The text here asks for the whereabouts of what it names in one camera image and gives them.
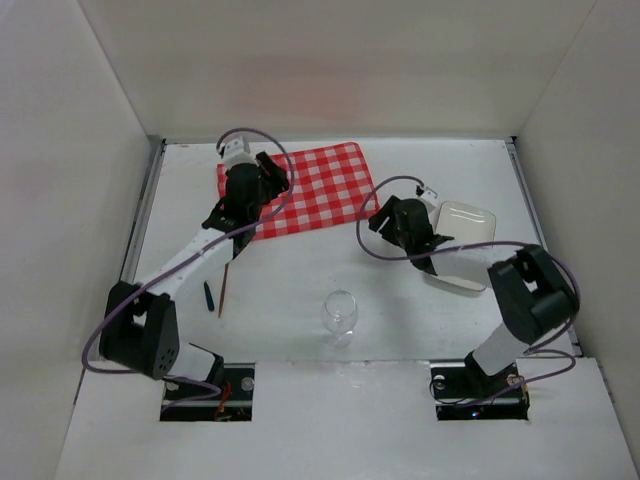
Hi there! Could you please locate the red white checkered cloth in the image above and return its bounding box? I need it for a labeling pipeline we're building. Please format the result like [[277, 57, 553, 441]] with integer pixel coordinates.
[[216, 142, 379, 246]]

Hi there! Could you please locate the white rectangular plate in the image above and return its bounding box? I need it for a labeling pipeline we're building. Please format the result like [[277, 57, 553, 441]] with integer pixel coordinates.
[[423, 199, 497, 293]]

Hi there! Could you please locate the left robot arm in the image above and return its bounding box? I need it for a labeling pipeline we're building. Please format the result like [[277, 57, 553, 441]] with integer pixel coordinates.
[[98, 148, 293, 399]]

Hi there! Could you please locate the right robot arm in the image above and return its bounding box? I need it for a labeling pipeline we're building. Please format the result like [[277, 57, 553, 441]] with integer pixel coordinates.
[[368, 196, 580, 397]]

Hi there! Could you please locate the gold spoon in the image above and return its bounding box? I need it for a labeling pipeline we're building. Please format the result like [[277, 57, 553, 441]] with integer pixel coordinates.
[[218, 263, 230, 319]]

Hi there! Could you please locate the clear wine glass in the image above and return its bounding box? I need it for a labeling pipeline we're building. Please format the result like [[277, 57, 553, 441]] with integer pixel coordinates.
[[321, 289, 359, 348]]

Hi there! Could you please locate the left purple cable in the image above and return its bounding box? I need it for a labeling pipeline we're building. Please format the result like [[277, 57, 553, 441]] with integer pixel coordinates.
[[81, 127, 295, 414]]

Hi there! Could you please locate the purple cable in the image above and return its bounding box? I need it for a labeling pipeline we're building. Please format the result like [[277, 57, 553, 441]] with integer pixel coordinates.
[[355, 175, 581, 407], [81, 127, 295, 414]]

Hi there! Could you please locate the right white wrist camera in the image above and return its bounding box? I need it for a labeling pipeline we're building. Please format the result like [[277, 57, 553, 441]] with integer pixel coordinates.
[[416, 185, 440, 213]]

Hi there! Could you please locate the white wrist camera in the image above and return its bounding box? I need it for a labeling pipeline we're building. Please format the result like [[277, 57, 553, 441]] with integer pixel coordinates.
[[220, 135, 256, 171], [416, 185, 440, 213]]

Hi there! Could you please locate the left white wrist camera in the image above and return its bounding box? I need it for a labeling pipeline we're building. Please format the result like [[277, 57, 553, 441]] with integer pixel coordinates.
[[220, 135, 256, 171]]

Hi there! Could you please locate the teal handled knife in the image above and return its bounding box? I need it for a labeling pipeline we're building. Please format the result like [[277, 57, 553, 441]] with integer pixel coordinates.
[[203, 281, 215, 312]]

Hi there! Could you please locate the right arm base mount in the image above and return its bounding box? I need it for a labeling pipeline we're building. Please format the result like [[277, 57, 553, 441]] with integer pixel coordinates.
[[429, 361, 530, 421]]

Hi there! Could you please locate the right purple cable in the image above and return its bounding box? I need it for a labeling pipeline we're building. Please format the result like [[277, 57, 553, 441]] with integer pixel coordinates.
[[355, 175, 581, 407]]

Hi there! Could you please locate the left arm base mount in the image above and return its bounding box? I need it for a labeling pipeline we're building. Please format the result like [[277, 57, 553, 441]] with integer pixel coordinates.
[[159, 363, 256, 423]]

